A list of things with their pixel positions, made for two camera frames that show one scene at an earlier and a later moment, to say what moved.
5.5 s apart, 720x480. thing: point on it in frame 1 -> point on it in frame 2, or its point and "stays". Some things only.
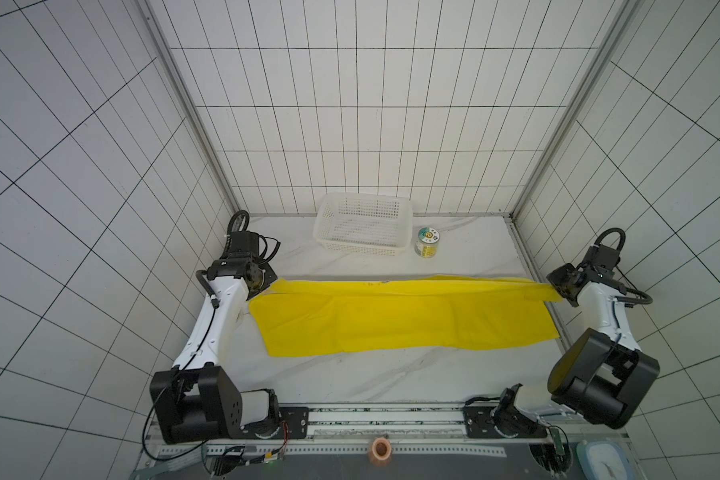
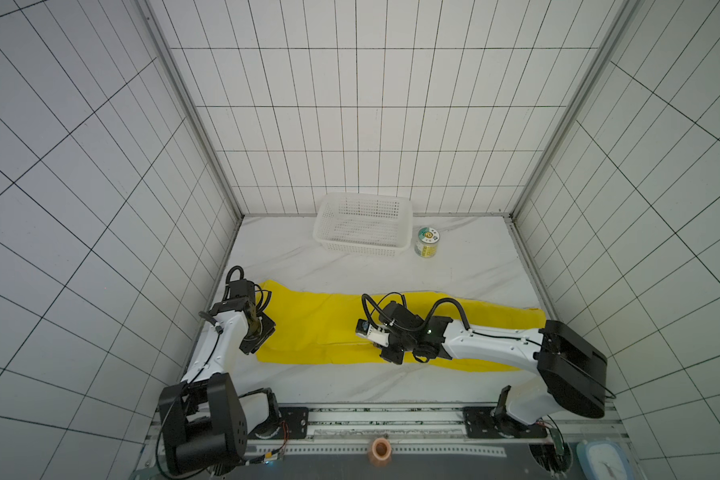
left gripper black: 263,282 -> 258,332
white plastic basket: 364,224 stays
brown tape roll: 380,451 stays
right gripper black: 560,284 -> 393,349
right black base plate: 479,423 stays
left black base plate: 293,424 stays
